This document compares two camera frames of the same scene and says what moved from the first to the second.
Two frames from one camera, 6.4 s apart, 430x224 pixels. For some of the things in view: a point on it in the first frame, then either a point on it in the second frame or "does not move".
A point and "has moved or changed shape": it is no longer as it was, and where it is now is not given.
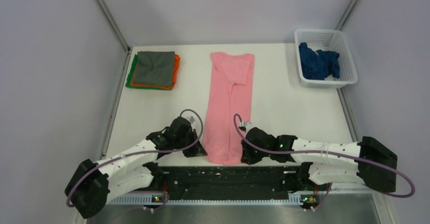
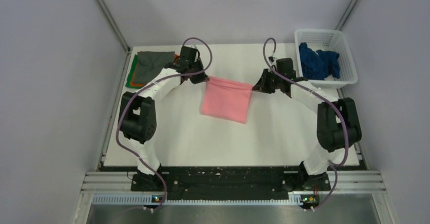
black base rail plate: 229,183 does not move
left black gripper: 197,150 -> 201,78
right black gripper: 247,156 -> 262,85
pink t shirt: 230,92 has moved or changed shape
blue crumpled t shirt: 319,65 does not move
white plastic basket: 324,59 does not move
